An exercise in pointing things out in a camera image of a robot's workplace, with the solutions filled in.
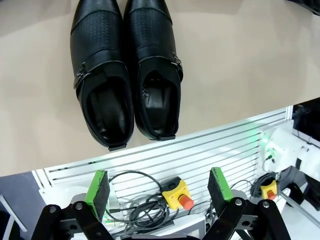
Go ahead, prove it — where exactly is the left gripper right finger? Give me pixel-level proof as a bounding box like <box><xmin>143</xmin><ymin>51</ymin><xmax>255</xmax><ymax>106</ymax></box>
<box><xmin>203</xmin><ymin>166</ymin><xmax>292</xmax><ymax>240</ymax></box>

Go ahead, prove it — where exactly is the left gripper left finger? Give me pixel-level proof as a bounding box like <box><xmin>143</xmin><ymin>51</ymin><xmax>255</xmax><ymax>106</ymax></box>
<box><xmin>37</xmin><ymin>169</ymin><xmax>113</xmax><ymax>240</ymax></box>

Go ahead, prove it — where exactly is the yellow emergency stop button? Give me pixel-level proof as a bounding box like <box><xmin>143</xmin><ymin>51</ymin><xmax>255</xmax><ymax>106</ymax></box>
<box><xmin>259</xmin><ymin>179</ymin><xmax>279</xmax><ymax>201</ymax></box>
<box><xmin>160</xmin><ymin>175</ymin><xmax>195</xmax><ymax>210</ymax></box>

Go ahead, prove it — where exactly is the white slotted mounting platform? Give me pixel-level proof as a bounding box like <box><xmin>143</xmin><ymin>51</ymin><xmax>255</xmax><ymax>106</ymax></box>
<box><xmin>31</xmin><ymin>104</ymin><xmax>295</xmax><ymax>240</ymax></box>

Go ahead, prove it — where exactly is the black leather buckle shoe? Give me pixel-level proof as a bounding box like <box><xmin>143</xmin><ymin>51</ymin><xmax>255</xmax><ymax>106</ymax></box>
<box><xmin>122</xmin><ymin>0</ymin><xmax>185</xmax><ymax>142</ymax></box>
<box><xmin>69</xmin><ymin>0</ymin><xmax>136</xmax><ymax>152</ymax></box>

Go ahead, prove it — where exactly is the thin black cable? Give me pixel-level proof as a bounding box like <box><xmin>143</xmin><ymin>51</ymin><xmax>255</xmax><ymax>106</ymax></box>
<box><xmin>229</xmin><ymin>172</ymin><xmax>278</xmax><ymax>201</ymax></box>

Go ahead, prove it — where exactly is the black coiled cable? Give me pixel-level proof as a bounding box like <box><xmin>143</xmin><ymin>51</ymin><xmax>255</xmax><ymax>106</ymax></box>
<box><xmin>108</xmin><ymin>170</ymin><xmax>181</xmax><ymax>232</ymax></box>

